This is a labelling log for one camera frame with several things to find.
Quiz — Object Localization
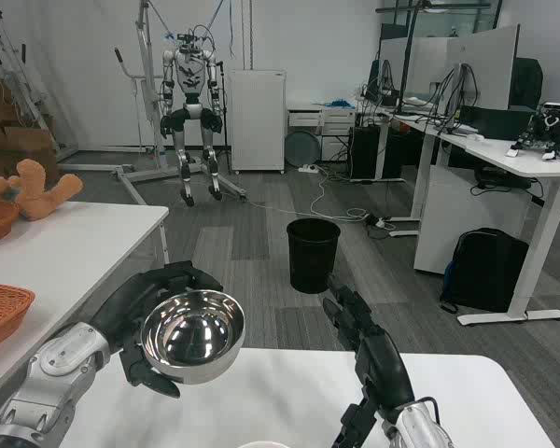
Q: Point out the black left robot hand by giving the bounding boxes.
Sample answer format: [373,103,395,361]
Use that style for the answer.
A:
[90,260,225,399]

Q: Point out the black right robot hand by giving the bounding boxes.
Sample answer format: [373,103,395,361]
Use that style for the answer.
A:
[322,273,416,448]

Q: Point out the shiny metal bowl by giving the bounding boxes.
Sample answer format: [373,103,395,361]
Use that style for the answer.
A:
[140,288,246,385]

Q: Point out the white side table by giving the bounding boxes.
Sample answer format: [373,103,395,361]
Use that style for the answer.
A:
[0,201,171,407]

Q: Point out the black waste bin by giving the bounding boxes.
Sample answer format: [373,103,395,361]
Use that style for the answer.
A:
[286,218,342,295]

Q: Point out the orange plastic basket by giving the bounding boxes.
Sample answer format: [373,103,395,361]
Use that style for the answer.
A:
[0,280,36,356]

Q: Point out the black backpack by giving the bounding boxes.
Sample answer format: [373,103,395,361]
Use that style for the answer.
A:
[439,227,530,315]

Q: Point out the orange plush teddy bear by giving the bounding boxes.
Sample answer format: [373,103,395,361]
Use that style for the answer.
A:
[0,159,84,222]

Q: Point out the grey robot gantry stand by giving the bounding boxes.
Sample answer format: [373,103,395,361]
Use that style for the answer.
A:
[58,0,248,206]

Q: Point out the black computer tower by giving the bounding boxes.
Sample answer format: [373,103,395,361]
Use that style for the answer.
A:
[349,124,405,183]

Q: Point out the brown cardboard boxes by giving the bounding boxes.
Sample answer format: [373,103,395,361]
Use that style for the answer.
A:
[0,74,62,188]

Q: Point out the round grey tray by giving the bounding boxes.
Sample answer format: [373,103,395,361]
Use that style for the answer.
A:
[284,129,322,167]

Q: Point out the black tripod stand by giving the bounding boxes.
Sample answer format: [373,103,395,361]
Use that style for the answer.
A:
[213,61,234,176]

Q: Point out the hanging humanoid robot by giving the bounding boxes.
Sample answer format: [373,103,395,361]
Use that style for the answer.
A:
[160,26,225,207]

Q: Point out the white office desk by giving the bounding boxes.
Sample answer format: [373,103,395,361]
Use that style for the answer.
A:
[354,95,560,327]

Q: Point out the white drawer unit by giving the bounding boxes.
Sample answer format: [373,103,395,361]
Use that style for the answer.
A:
[287,103,357,162]

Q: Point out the white tall cabinet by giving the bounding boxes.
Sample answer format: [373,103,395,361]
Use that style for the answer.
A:
[227,69,287,175]

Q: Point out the blue items on drawers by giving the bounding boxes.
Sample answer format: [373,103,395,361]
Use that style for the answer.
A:
[311,97,357,109]

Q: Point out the black flat box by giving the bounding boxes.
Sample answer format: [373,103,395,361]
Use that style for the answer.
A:
[459,105,536,141]

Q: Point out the computer monitor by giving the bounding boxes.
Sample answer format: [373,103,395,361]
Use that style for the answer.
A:
[447,62,479,122]

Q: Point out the small black robot device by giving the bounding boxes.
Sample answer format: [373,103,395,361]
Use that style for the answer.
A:
[505,102,560,162]

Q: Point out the black office chair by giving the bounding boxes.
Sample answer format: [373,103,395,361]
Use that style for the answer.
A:
[511,57,544,109]

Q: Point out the white floor cable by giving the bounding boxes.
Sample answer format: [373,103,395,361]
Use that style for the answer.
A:
[247,163,379,224]

